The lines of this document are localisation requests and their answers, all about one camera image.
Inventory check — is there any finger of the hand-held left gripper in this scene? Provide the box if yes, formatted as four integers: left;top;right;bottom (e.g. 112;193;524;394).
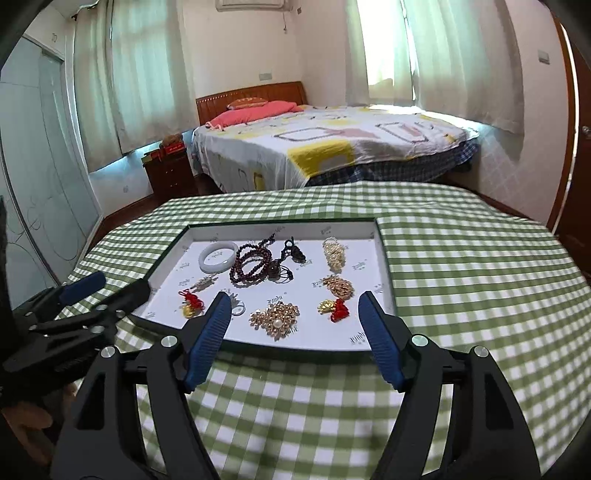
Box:
11;271;108;327
2;278;152;371

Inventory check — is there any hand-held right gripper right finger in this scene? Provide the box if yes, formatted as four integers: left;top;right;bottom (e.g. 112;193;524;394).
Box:
358;291;541;480

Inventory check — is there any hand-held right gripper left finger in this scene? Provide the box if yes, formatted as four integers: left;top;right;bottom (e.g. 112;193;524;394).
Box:
50;291;232;480

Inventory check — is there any dark red bead bracelet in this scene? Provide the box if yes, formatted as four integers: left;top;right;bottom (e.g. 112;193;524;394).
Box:
229;235;278;288

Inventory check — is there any green jewelry box white lining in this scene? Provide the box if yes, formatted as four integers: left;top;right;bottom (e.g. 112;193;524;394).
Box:
131;218;399;356

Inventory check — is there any dark cord pendant necklace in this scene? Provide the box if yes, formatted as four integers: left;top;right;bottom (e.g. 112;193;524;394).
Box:
267;235;309;282

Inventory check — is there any person's left hand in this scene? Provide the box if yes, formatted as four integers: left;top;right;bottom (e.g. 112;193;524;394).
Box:
0;401;55;431

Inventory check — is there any gold charm red knot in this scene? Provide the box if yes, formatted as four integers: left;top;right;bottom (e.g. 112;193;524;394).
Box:
178;288;206;319

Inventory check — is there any gold charm red tassel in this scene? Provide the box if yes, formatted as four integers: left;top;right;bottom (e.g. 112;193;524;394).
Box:
317;298;349;323

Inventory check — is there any gold pearl brooch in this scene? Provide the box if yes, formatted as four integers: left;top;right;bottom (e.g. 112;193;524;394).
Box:
248;300;300;342

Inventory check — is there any white jade bangle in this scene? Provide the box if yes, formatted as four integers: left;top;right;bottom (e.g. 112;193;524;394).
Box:
199;241;239;274

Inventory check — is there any gold filigree brooch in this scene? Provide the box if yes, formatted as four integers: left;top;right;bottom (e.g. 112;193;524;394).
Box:
322;275;355;298

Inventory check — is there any green checkered tablecloth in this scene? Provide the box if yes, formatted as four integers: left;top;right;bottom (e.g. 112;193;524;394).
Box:
65;180;591;480

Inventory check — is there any glass sliding wardrobe door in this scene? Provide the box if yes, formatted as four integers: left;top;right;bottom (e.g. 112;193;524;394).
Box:
0;34;102;301

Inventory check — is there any dark wooden nightstand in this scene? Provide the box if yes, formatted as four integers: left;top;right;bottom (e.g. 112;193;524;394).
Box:
143;154;197;204

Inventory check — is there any blue plaid bed skirt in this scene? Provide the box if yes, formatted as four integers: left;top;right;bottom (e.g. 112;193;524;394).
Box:
305;141;478;188

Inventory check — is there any white patterned bedsheet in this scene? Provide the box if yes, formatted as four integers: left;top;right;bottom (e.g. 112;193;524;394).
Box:
191;104;481;195

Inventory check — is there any white curtain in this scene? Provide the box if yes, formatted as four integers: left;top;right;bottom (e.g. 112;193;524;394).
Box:
74;0;195;171
402;0;525;134
346;0;370;104

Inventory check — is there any pink pillow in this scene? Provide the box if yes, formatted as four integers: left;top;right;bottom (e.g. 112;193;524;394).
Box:
205;100;303;130

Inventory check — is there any wooden headboard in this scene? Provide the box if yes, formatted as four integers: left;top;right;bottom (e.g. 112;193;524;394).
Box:
195;82;308;125

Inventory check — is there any brown wooden door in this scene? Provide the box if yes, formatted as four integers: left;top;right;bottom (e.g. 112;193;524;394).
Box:
547;14;591;278

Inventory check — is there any white air conditioner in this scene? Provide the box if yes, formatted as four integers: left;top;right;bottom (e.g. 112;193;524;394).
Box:
215;0;294;12

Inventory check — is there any cream pearl bracelet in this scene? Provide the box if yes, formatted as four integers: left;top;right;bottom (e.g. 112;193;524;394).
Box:
322;237;347;273

